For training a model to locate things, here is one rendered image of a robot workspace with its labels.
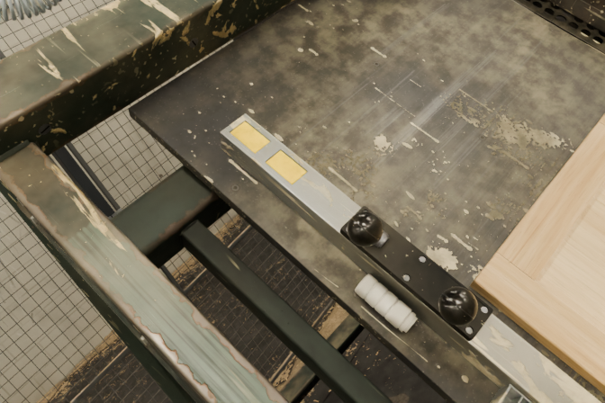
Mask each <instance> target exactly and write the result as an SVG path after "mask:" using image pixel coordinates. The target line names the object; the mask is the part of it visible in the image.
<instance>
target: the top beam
mask: <svg viewBox="0 0 605 403"><path fill-rule="evenodd" d="M292 1H294V0H116V1H114V2H112V3H110V4H108V5H106V6H104V7H102V8H100V9H99V10H97V11H95V12H93V13H91V14H89V15H87V16H85V17H83V18H81V19H79V20H77V21H75V22H73V23H71V24H70V25H68V26H66V27H64V28H62V29H60V30H58V31H55V32H53V33H52V34H50V35H48V36H47V37H45V38H43V39H41V40H38V41H36V42H34V43H33V44H31V45H29V46H27V47H25V48H23V49H21V50H19V51H17V52H15V53H14V54H12V55H10V56H8V57H6V58H3V59H1V60H0V156H1V155H3V154H4V153H5V152H7V151H9V150H11V149H12V148H14V147H16V146H18V145H19V144H21V143H23V142H24V141H25V140H27V139H28V141H29V142H30V143H31V142H34V141H37V142H38V143H39V145H40V147H41V149H42V151H43V152H44V153H45V154H46V155H47V156H49V155H50V154H52V153H54V152H55V151H57V150H58V149H60V148H62V147H64V146H65V145H67V143H69V142H71V141H72V140H74V139H76V138H77V137H79V136H81V135H82V134H84V133H85V132H87V131H89V130H90V129H92V128H93V127H94V126H96V125H98V124H99V123H101V122H102V121H104V120H106V119H108V118H109V117H111V116H112V115H114V114H116V113H117V112H118V111H120V110H121V109H123V108H125V107H126V106H128V105H129V104H131V103H133V102H135V101H136V100H138V99H139V98H141V97H142V96H143V95H145V94H147V93H148V92H150V91H152V90H153V89H155V88H156V87H158V86H159V85H162V84H163V83H165V82H166V81H167V80H169V79H170V78H172V77H173V76H175V75H177V74H179V73H180V72H182V71H183V70H185V69H187V68H188V67H190V66H192V65H193V64H194V63H196V62H197V61H199V60H200V59H202V58H204V57H206V56H207V55H209V54H210V53H212V52H214V51H215V50H216V49H218V48H219V47H221V46H223V45H224V44H226V43H227V42H229V41H230V40H233V39H234V38H236V37H237V36H239V35H240V34H241V33H243V32H244V31H246V30H248V29H250V28H251V27H253V26H254V25H256V24H257V23H259V22H261V21H263V20H264V19H266V18H267V17H268V16H270V15H271V14H273V13H275V12H277V11H278V10H280V9H281V8H283V7H284V6H286V5H288V4H290V3H291V2H292Z"/></svg>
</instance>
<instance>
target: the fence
mask: <svg viewBox="0 0 605 403"><path fill-rule="evenodd" d="M244 121H245V122H246V123H248V124H249V125H250V126H251V127H253V128H254V129H255V130H256V131H258V132H259V133H260V134H261V135H263V136H264V137H265V138H266V139H268V140H269V141H270V142H269V143H268V144H266V145H265V146H264V147H263V148H261V149H260V150H259V151H258V152H257V153H256V154H255V153H254V152H252V151H251V150H250V149H249V148H247V147H246V146H245V145H244V144H243V143H241V142H240V141H239V140H238V139H236V138H235V137H234V136H233V135H232V134H231V132H232V131H233V130H235V129H236V128H237V127H238V126H239V125H240V124H242V123H243V122H244ZM220 134H221V149H222V150H223V151H225V152H226V153H227V154H228V155H229V156H230V157H232V158H233V159H234V160H235V161H236V162H237V163H239V164H240V165H241V166H242V167H243V168H245V169H246V170H247V171H248V172H249V173H250V174H252V175H253V176H254V177H255V178H256V179H258V180H259V182H261V183H262V184H263V185H264V186H265V187H266V188H267V189H268V190H270V191H271V192H272V193H273V194H274V195H276V196H277V197H278V198H279V199H280V200H281V201H283V202H284V203H285V204H286V205H287V206H289V207H290V208H291V209H292V210H293V211H295V212H296V213H297V214H298V215H299V216H300V217H301V218H303V219H304V220H305V221H306V222H307V223H309V224H310V225H311V226H312V227H313V228H315V229H316V230H317V231H318V232H319V233H320V234H322V235H323V236H324V237H325V238H326V239H328V241H329V242H330V243H331V244H332V245H334V246H335V247H336V248H337V249H338V250H340V251H341V252H342V253H343V254H344V255H346V256H347V257H348V258H349V259H350V260H351V261H353V262H354V263H355V264H356V265H357V266H359V267H360V268H361V269H362V270H363V271H364V272H365V273H367V274H371V275H372V276H374V277H375V278H376V280H377V281H378V282H380V283H381V284H382V285H383V286H384V287H386V288H387V289H388V291H390V292H392V293H393V294H394V295H395V296H396V297H397V298H399V299H398V300H401V301H402V302H403V303H405V304H406V305H407V306H408V307H409V308H410V309H412V311H411V312H414V313H415V314H416V316H417V317H418V318H419V319H420V320H421V321H423V322H424V323H425V324H426V325H427V326H428V327H430V328H431V329H432V330H433V331H434V332H435V333H437V334H438V335H439V336H440V337H441V338H443V339H444V340H445V341H446V342H447V343H448V344H450V345H451V346H452V347H453V348H454V349H456V350H457V351H458V352H459V353H460V354H461V355H463V356H464V358H465V359H466V360H468V361H469V362H470V363H471V364H472V365H474V366H475V367H476V368H477V369H478V370H479V371H481V372H482V373H483V374H484V375H485V376H487V377H488V378H489V379H490V380H491V381H492V382H494V383H495V384H496V385H497V386H498V387H499V388H502V387H504V386H506V385H508V384H511V385H512V386H513V387H514V388H515V389H517V390H518V391H519V392H520V393H521V394H523V395H524V396H525V397H526V398H527V399H529V400H530V401H531V402H532V403H601V402H600V401H599V400H597V399H596V398H595V397H594V396H593V395H592V394H591V393H590V392H588V391H587V390H586V389H584V388H583V387H582V386H581V385H580V384H578V383H577V382H576V381H574V380H573V379H572V378H571V377H569V376H568V375H567V374H566V373H565V372H563V371H562V370H561V369H559V368H558V367H557V366H556V365H554V364H553V363H552V362H551V361H549V360H548V359H547V358H546V357H545V356H544V355H543V354H541V353H540V352H539V351H538V350H537V349H535V348H534V347H533V346H532V345H530V344H529V343H528V342H526V341H525V340H524V339H523V338H522V337H520V336H519V335H518V334H516V333H515V332H514V331H513V330H511V329H510V328H509V327H508V326H506V325H505V324H504V323H503V322H501V321H500V320H499V319H498V318H496V317H495V316H494V315H493V314H491V315H490V316H489V318H488V319H487V320H486V322H485V323H484V325H483V326H482V328H481V329H480V330H479V332H478V333H477V335H476V336H475V337H474V339H472V340H471V341H467V340H466V339H465V338H464V337H462V336H461V335H460V334H459V333H458V332H456V331H455V330H454V329H453V328H452V327H451V326H450V325H449V324H448V323H447V322H445V321H444V320H443V319H442V318H440V317H439V316H438V315H437V314H436V313H435V312H433V311H432V310H431V309H430V308H428V307H427V306H426V305H425V304H424V303H423V302H421V301H420V300H419V299H418V298H416V297H415V296H414V295H413V294H412V293H411V292H409V291H408V290H407V289H406V288H404V287H403V286H402V285H401V284H400V283H398V282H397V281H396V280H395V279H394V278H393V277H392V276H391V275H390V274H388V273H387V272H386V271H385V270H384V269H383V268H381V267H380V266H379V265H378V264H376V263H375V262H374V261H373V260H372V259H371V258H369V257H368V256H367V255H366V254H364V253H363V252H362V251H361V250H360V249H359V248H357V247H356V246H355V245H354V244H352V243H351V242H350V241H349V240H348V239H347V238H345V237H344V236H343V235H342V234H341V233H340V230H341V228H342V227H343V226H344V225H345V224H346V223H347V222H348V221H349V220H350V219H351V218H352V217H353V216H354V215H355V214H356V213H357V212H358V211H359V210H360V209H361V207H360V206H359V205H357V204H356V203H355V202H354V201H352V200H351V199H350V198H349V197H347V196H346V195H345V194H344V193H343V192H342V191H341V190H339V189H338V188H337V187H336V186H335V185H333V184H332V183H331V182H329V181H328V180H327V179H326V178H324V177H323V176H322V175H321V174H319V173H318V172H317V171H316V170H314V169H313V168H312V167H311V166H309V165H308V164H307V163H306V162H304V161H303V160H302V159H301V158H299V157H298V156H297V155H295V153H294V152H293V151H292V150H290V149H289V148H288V147H286V146H285V145H284V144H283V143H281V142H280V141H279V140H278V139H276V138H275V137H274V136H273V135H271V134H270V133H269V132H268V131H266V130H265V129H264V128H263V127H261V126H260V125H259V124H258V123H256V122H255V121H254V120H252V119H251V118H250V117H249V116H248V115H247V114H246V113H245V114H244V115H242V116H241V117H240V118H238V119H237V120H235V121H234V122H233V123H232V124H231V125H229V126H228V127H226V128H225V129H224V130H222V131H221V132H220ZM280 150H281V151H283V152H284V153H285V154H286V155H287V156H289V157H290V158H291V159H292V160H293V161H294V162H295V163H296V164H298V165H299V166H300V167H302V168H303V169H304V170H305V171H306V172H307V173H306V174H305V175H303V176H302V177H301V178H300V179H299V180H297V181H296V182H295V183H294V184H293V185H291V184H290V183H289V182H288V181H286V180H285V179H284V178H283V177H282V176H281V175H280V174H279V173H277V171H275V170H274V169H273V168H272V167H271V166H269V165H268V164H267V163H266V161H268V160H269V159H270V158H271V157H273V156H274V155H275V154H276V153H278V152H279V151H280Z"/></svg>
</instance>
